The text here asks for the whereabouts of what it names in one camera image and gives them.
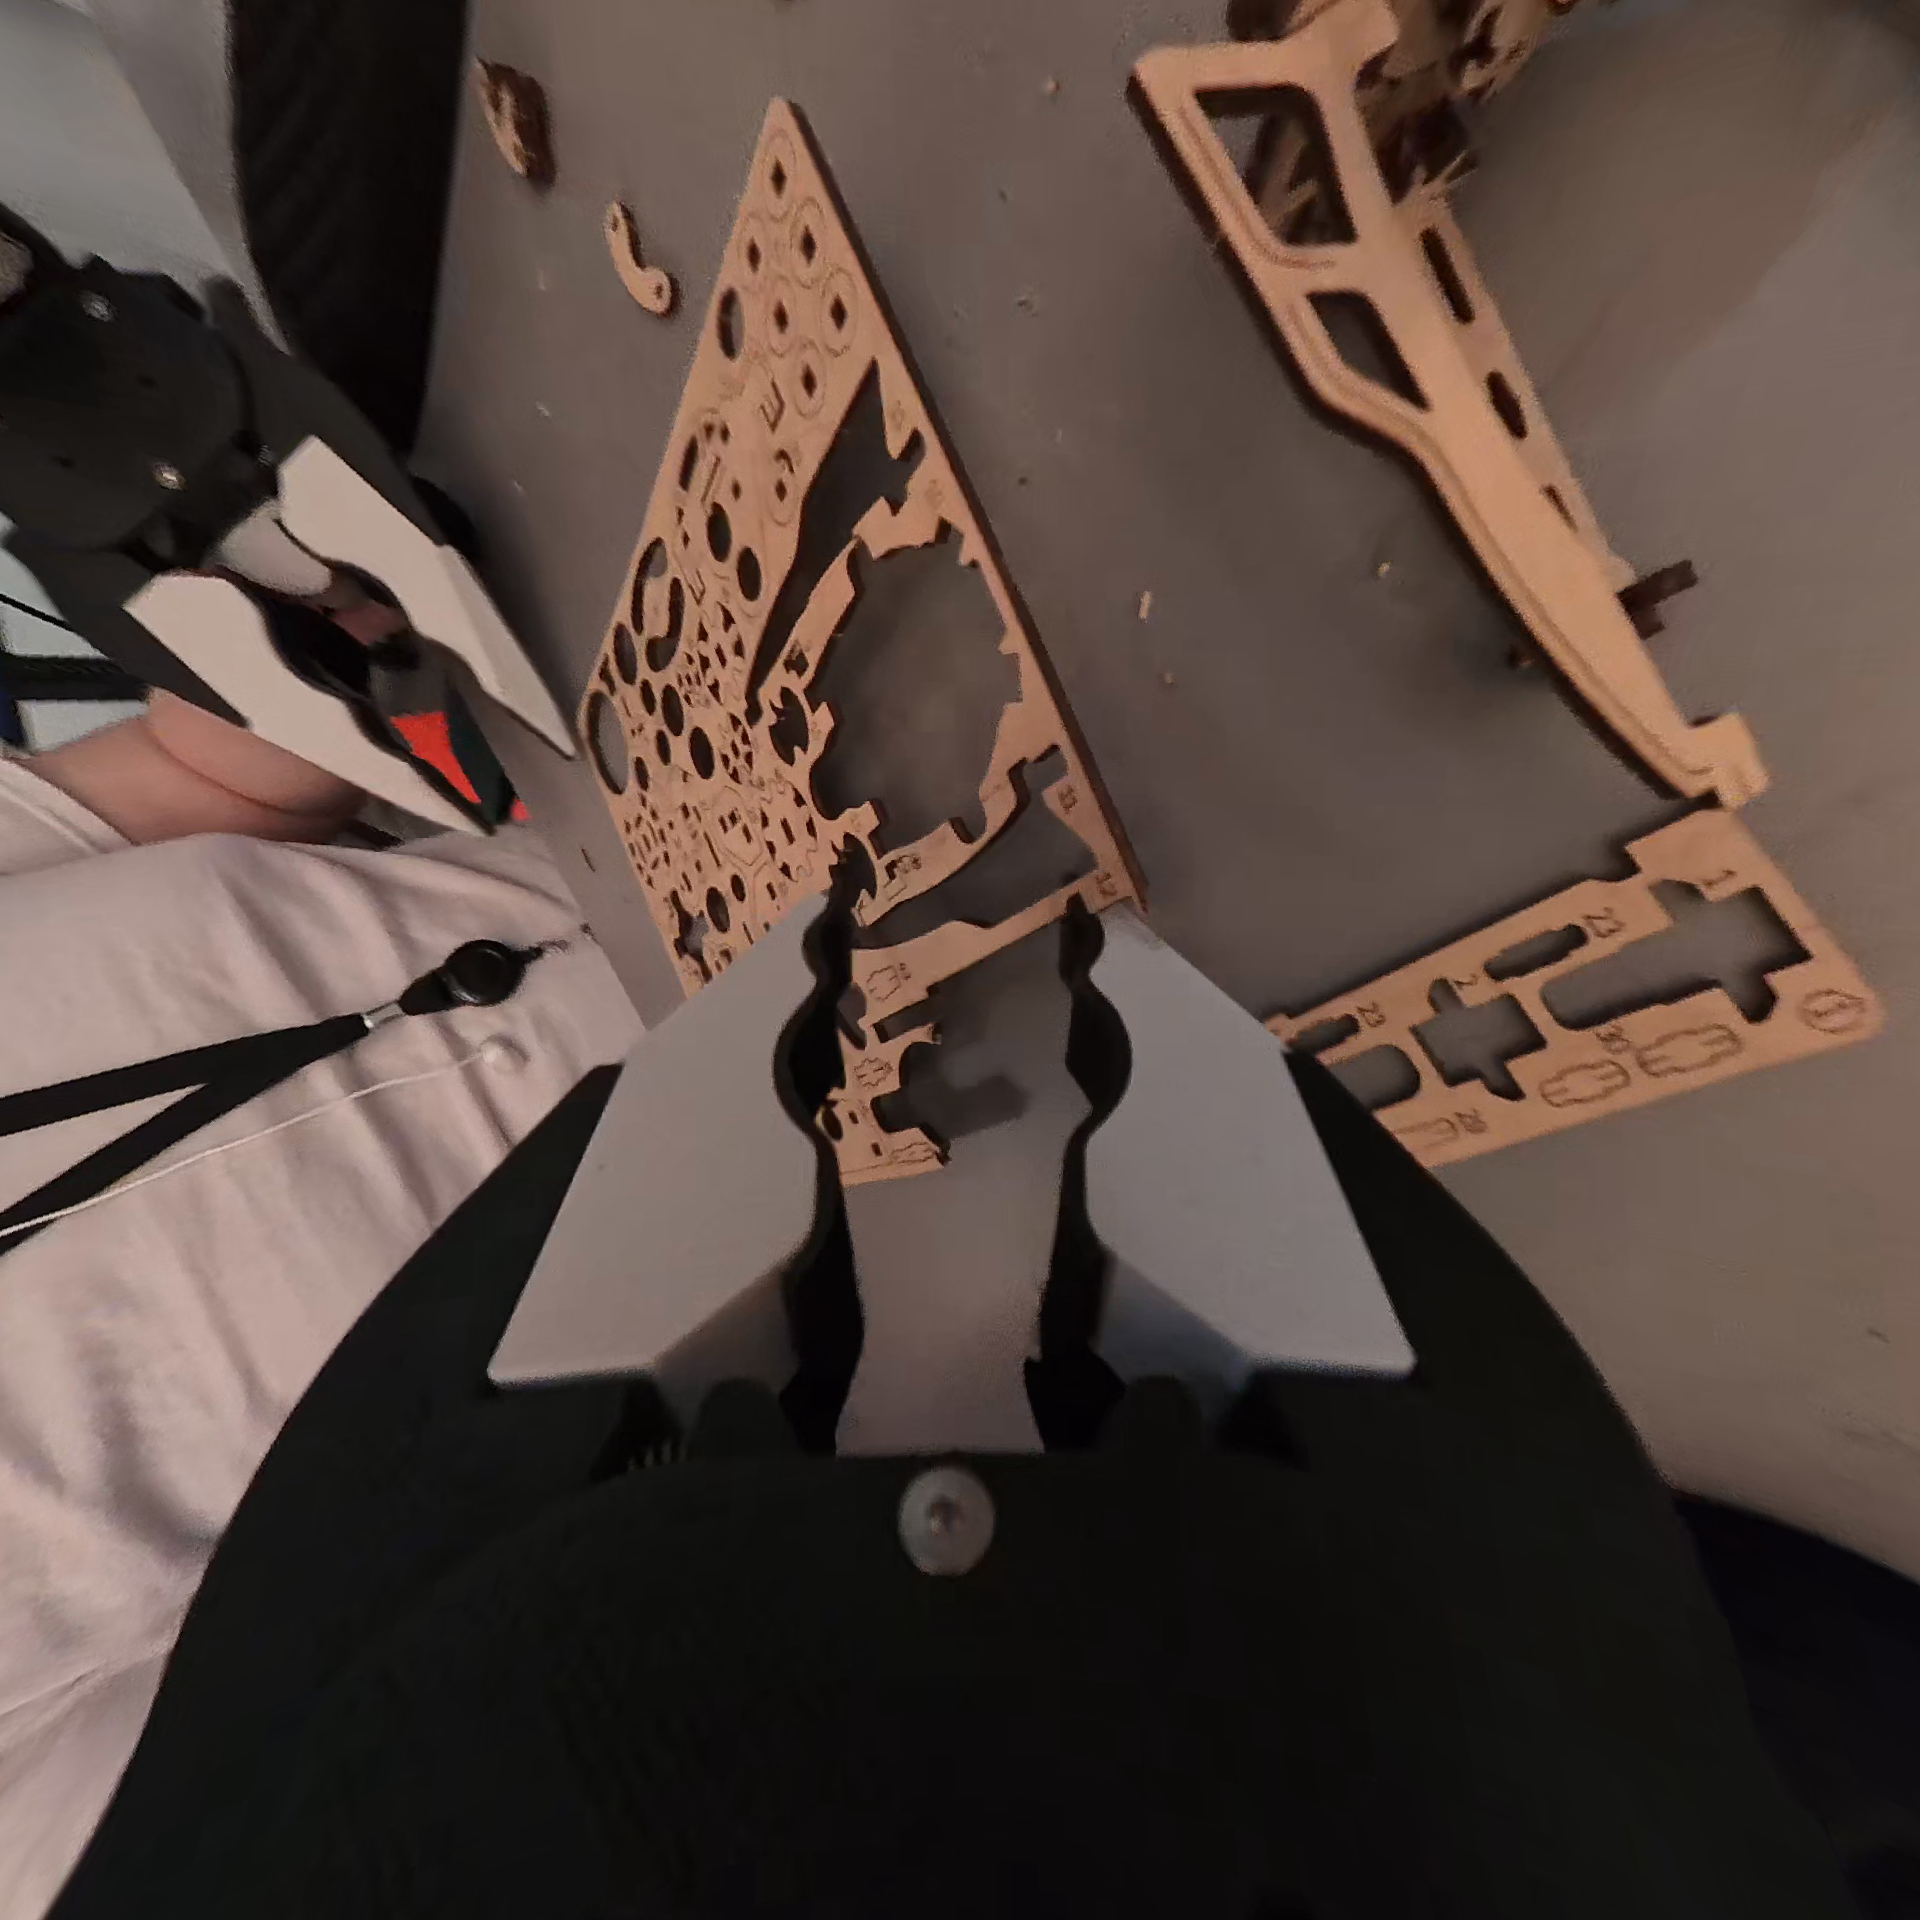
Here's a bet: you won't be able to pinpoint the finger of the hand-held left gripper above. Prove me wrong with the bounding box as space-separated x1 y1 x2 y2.
124 573 518 836
276 433 582 758

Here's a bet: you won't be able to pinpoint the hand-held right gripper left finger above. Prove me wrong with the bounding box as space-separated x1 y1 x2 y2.
486 895 869 1452

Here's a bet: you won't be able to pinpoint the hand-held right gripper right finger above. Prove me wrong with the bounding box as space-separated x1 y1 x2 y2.
1027 900 1420 1452

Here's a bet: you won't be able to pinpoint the person's left forearm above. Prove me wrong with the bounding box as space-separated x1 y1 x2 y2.
29 696 368 848

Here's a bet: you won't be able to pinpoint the black badge reel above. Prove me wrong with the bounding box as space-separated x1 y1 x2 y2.
368 936 579 1029

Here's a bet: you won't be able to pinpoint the black ribbed wrist rest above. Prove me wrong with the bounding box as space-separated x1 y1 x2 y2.
223 0 474 452

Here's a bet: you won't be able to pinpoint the small curved wooden piece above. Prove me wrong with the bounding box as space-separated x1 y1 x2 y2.
604 201 676 317

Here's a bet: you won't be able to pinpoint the small heart-shaped wooden part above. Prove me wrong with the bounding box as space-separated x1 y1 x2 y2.
477 59 554 184

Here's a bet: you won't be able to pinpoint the person's white shirt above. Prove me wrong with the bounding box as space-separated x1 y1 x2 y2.
0 749 646 1920

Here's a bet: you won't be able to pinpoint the small laser-cut wooden sheet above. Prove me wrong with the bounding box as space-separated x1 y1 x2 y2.
1259 808 1883 1172

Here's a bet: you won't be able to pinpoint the wooden gear assembly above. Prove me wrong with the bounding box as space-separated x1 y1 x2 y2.
1230 0 1578 197

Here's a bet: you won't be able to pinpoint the thin white cord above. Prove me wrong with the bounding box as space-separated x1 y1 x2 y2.
0 1036 535 1254

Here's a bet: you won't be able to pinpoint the long wooden frame part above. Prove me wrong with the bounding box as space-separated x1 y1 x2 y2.
1124 30 1772 811

